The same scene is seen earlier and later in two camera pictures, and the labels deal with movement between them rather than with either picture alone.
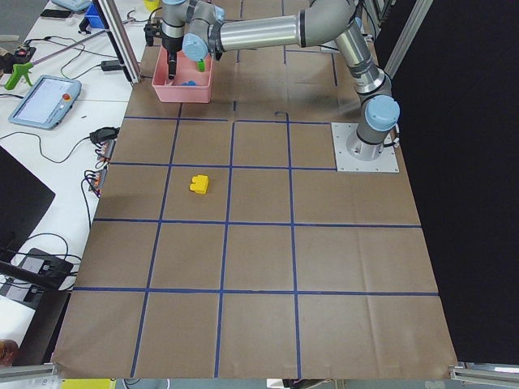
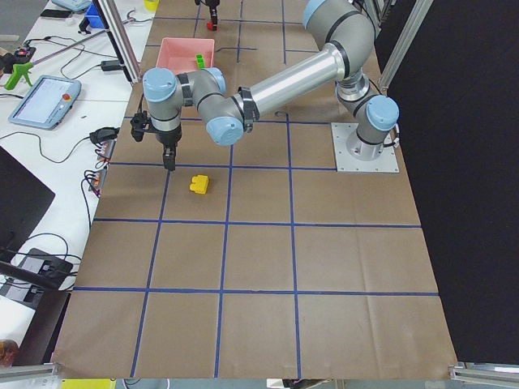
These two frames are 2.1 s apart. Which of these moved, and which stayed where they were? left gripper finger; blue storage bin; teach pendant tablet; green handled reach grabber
Moved: left gripper finger
Stayed: blue storage bin; teach pendant tablet; green handled reach grabber
